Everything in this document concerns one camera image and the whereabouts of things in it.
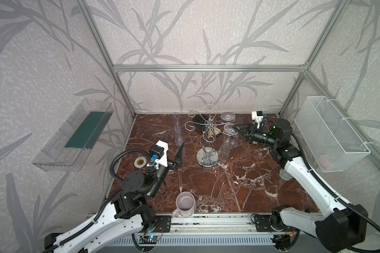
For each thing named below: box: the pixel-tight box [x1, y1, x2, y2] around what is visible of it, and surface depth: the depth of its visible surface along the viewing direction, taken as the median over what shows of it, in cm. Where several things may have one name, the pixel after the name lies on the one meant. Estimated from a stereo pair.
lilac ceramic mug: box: [171, 191, 197, 219], surface depth 77 cm
